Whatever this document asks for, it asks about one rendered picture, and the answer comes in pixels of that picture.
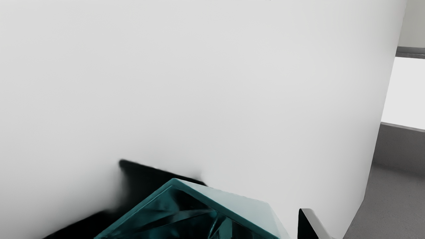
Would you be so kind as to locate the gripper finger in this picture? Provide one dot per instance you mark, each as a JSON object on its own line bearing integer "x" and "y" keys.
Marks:
{"x": 307, "y": 227}

